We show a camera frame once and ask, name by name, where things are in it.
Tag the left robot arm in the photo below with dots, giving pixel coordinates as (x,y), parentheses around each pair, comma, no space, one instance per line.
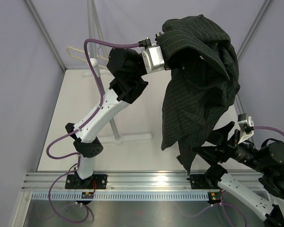
(127,67)

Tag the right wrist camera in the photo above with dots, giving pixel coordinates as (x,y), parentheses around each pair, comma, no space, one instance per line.
(246,125)

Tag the black pinstriped shirt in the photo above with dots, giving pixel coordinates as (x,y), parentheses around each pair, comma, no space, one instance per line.
(204,82)

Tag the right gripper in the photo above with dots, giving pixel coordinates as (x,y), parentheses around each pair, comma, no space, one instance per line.
(218,136)

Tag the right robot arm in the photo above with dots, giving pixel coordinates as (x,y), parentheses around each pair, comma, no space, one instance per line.
(268,204)

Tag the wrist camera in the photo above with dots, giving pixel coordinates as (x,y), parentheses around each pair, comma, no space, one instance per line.
(153,59)
(246,125)

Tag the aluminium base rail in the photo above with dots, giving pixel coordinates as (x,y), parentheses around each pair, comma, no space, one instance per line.
(139,181)

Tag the grey clothes rack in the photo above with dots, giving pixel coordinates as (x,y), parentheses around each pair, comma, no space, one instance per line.
(94,25)

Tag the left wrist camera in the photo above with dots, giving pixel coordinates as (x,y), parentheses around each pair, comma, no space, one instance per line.
(153,59)

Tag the white slotted cable duct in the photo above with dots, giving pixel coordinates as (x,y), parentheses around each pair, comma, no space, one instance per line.
(129,196)

